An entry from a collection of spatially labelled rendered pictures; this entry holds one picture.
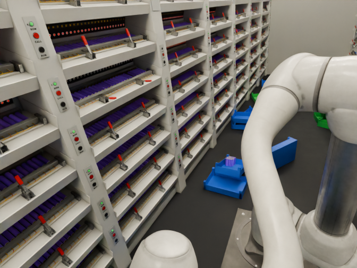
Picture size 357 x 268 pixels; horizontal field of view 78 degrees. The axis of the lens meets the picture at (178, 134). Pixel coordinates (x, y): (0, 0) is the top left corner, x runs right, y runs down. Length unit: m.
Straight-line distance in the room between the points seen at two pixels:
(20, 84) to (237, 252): 1.06
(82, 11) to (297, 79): 0.80
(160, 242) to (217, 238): 1.19
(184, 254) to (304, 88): 0.44
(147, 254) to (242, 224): 0.93
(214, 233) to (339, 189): 0.96
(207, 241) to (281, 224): 1.15
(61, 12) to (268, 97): 0.75
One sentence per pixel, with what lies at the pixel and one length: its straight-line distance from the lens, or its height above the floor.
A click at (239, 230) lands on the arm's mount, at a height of 0.28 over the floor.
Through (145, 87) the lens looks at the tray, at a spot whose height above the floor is 0.92.
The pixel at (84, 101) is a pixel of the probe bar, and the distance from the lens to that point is 1.04.
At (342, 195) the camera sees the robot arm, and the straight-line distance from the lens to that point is 0.78.
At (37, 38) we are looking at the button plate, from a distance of 0.90.
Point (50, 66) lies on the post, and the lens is 0.91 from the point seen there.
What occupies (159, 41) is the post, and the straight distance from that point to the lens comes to 1.39.
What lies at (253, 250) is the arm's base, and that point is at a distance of 1.15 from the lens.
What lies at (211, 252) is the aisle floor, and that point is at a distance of 1.49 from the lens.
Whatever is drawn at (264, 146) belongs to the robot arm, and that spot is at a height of 0.98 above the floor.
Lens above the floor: 1.24
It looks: 28 degrees down
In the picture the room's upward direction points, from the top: 8 degrees counter-clockwise
